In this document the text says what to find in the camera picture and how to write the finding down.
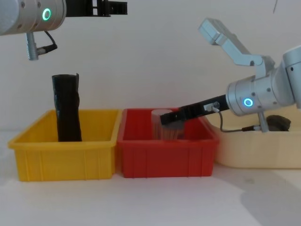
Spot yellow plastic bin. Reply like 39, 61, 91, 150
8, 108, 123, 182

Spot black rolled plastic bags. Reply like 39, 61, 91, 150
51, 73, 83, 143

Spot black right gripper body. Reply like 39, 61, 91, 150
180, 93, 230, 121

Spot red plastic bin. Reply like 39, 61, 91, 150
116, 108, 221, 178

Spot dark green lumpy object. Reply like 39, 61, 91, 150
266, 114, 293, 132

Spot thin dark gripper cable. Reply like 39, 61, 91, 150
37, 30, 58, 53
212, 103, 262, 133

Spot thin dark left gripper cable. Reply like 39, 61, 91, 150
37, 30, 58, 53

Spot cream plastic bin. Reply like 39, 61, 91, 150
206, 110, 301, 169

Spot clear cup of wooden sticks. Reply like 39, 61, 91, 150
151, 108, 187, 141

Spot thin dark right gripper cable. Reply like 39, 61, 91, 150
212, 103, 262, 133

